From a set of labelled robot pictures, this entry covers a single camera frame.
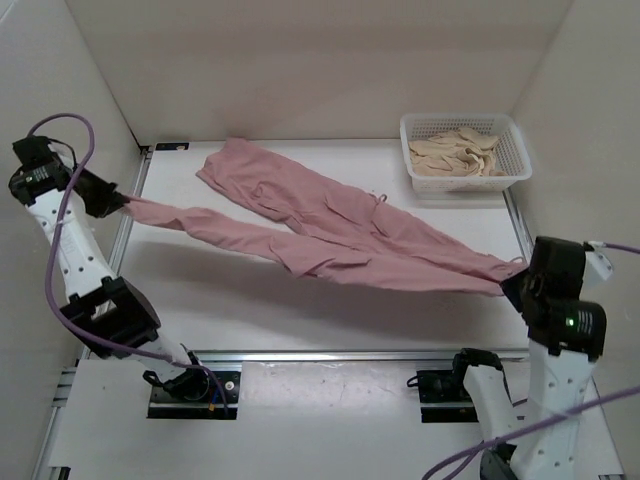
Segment pink trousers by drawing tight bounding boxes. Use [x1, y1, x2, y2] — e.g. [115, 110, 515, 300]
[123, 138, 527, 296]

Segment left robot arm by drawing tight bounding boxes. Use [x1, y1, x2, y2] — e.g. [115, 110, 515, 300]
[9, 136, 210, 401]

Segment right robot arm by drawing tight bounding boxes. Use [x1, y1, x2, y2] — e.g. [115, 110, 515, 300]
[449, 237, 607, 479]

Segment beige trousers in basket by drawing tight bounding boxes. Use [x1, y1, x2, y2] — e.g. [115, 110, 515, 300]
[408, 127, 505, 177]

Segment white plastic basket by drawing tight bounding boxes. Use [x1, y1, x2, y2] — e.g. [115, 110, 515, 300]
[400, 114, 532, 197]

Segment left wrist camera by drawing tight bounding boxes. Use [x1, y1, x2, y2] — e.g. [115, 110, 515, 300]
[48, 138, 77, 166]

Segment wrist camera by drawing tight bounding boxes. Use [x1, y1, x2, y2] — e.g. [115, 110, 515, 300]
[48, 138, 77, 166]
[583, 241, 614, 289]

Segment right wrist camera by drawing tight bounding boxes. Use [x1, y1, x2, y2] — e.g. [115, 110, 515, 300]
[583, 241, 614, 289]

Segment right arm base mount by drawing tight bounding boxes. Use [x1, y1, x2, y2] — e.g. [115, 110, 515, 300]
[406, 348, 506, 424]

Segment aluminium rail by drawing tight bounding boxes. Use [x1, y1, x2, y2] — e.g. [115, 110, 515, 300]
[199, 348, 526, 366]

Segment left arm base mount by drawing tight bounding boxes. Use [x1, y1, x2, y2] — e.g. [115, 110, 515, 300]
[143, 368, 242, 420]

